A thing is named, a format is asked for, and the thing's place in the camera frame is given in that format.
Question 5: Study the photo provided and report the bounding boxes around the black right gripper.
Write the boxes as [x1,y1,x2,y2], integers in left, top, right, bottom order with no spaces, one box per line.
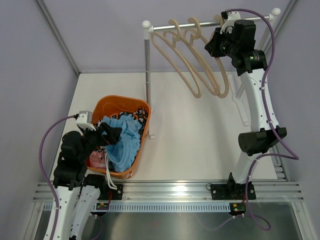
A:
[205,27,238,59]

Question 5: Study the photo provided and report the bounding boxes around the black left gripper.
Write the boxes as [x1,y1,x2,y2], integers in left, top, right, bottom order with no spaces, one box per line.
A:
[78,122,122,162]

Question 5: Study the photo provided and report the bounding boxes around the blue shorts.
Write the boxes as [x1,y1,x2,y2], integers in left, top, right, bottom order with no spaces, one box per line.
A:
[102,114,142,173]

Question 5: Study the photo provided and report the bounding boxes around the wooden hanger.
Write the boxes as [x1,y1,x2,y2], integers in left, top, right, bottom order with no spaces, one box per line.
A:
[150,19,202,99]
[184,14,230,99]
[151,17,229,99]

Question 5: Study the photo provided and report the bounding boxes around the pink shark print shorts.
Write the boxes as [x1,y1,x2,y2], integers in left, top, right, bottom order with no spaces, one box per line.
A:
[89,151,106,170]

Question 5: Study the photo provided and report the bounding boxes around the orange camouflage shorts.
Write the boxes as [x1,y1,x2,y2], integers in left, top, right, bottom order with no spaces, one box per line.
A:
[95,106,149,140]

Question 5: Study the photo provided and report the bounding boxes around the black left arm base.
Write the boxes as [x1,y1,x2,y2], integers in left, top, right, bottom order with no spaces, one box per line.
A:
[98,184,124,201]

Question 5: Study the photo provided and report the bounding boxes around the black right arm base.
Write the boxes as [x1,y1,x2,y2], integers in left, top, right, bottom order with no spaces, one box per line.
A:
[210,183,246,200]

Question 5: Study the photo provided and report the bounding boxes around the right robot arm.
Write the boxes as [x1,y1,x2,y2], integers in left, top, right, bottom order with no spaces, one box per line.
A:
[204,19,287,200]

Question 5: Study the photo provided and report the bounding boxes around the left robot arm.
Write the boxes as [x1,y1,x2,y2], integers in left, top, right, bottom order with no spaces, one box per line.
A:
[44,122,122,240]

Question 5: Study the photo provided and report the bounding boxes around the orange plastic basket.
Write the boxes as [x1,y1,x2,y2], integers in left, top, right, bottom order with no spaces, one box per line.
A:
[91,95,152,180]

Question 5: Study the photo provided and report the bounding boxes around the silver clothes rack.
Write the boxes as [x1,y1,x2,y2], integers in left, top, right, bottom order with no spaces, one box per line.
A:
[141,7,283,140]

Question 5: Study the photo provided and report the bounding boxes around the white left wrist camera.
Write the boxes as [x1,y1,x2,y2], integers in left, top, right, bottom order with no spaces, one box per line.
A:
[74,110,96,131]

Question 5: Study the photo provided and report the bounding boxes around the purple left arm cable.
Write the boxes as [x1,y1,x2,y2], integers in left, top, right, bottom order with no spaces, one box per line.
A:
[39,114,105,240]

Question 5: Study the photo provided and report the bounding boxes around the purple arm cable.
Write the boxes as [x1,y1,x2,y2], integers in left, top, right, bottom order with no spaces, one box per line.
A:
[39,114,105,240]
[199,8,300,231]

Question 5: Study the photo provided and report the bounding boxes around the white slotted cable duct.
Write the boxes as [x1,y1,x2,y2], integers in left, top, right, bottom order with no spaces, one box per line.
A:
[42,201,247,213]

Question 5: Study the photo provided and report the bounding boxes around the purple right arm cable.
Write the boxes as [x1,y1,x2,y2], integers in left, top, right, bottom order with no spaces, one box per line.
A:
[199,8,300,231]

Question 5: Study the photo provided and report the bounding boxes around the aluminium front rail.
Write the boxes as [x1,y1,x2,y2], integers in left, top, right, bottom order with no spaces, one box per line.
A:
[33,181,305,203]

